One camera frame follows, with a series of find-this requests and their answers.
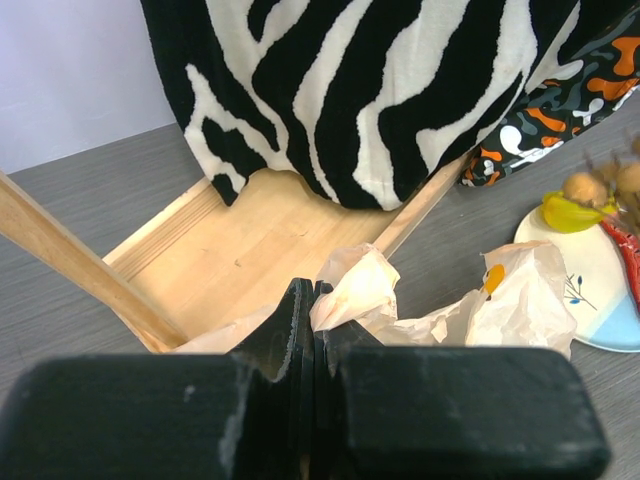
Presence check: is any fruit plate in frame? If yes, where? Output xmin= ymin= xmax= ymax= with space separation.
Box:
xmin=514 ymin=207 xmax=639 ymax=353

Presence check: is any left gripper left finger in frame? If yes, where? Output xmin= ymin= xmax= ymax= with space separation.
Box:
xmin=1 ymin=279 xmax=314 ymax=479

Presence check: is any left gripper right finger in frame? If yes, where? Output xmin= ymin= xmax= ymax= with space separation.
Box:
xmin=313 ymin=279 xmax=614 ymax=480

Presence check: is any orange camouflage garment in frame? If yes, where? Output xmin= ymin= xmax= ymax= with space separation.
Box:
xmin=459 ymin=1 xmax=639 ymax=187

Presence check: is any zebra print garment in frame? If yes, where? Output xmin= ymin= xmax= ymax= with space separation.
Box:
xmin=139 ymin=0 xmax=584 ymax=211

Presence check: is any watermelon slice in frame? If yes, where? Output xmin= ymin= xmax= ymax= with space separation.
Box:
xmin=600 ymin=221 xmax=640 ymax=310

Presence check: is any brown longan bunch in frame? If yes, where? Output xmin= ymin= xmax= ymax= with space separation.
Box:
xmin=562 ymin=134 xmax=639 ymax=235

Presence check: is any green starfruit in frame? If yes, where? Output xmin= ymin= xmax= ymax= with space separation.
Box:
xmin=541 ymin=191 xmax=617 ymax=234

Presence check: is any wooden clothes rack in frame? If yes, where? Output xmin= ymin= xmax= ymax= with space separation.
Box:
xmin=1 ymin=158 xmax=466 ymax=352

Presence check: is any banana print plastic bag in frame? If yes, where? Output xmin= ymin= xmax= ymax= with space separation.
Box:
xmin=175 ymin=241 xmax=577 ymax=365

